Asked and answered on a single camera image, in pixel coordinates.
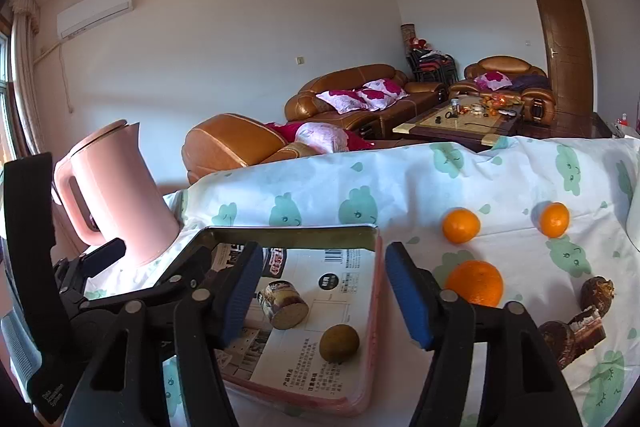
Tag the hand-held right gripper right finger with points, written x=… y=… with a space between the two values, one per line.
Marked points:
x=406 y=297

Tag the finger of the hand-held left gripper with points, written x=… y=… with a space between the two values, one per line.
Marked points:
x=187 y=257
x=102 y=257

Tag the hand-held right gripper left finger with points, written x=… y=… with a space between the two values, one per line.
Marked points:
x=239 y=302

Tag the large smooth orange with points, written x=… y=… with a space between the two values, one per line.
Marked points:
x=474 y=282

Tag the small tangerine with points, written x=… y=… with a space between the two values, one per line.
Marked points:
x=461 y=225
x=554 y=219

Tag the pink rectangular tin box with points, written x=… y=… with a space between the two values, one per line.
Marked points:
x=310 y=400

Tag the brown cake snack packet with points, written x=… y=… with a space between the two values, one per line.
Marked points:
x=282 y=304
x=570 y=339
x=597 y=293

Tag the pink electric kettle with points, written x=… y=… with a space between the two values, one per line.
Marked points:
x=115 y=192

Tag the printed paper sheet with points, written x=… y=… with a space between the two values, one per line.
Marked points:
x=330 y=307

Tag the brown kiwi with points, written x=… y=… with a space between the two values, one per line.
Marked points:
x=340 y=343

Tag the white green printed tablecloth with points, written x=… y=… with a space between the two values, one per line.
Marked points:
x=400 y=187

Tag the brown leather armchair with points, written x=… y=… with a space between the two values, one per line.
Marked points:
x=230 y=144
x=500 y=64

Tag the window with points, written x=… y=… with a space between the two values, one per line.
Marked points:
x=6 y=97

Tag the air conditioner pipe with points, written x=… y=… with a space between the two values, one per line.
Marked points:
x=64 y=77

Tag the beige window curtain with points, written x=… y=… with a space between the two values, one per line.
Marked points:
x=25 y=72

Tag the wooden coffee table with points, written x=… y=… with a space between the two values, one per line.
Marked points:
x=450 y=124

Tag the pale pink leaf pillow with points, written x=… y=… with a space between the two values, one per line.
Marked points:
x=322 y=137

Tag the white magenta floral pillow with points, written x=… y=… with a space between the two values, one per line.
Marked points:
x=492 y=81
x=387 y=86
x=375 y=97
x=337 y=102

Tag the assorted small tabletop items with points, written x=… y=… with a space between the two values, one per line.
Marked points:
x=482 y=104

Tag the brown leather three-seat sofa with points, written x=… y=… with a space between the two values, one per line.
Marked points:
x=325 y=79

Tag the stack of dark chairs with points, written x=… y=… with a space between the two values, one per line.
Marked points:
x=432 y=67

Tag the dark glossy low cabinet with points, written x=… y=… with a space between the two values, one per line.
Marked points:
x=570 y=127

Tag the dark purple cloth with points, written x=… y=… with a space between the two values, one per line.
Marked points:
x=530 y=82

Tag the red plush toy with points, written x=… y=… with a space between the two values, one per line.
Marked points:
x=419 y=43

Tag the small red bottle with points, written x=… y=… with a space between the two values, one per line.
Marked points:
x=621 y=121

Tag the brown wooden door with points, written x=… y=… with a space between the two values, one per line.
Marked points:
x=565 y=52

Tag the white wall air conditioner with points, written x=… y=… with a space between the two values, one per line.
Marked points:
x=95 y=12

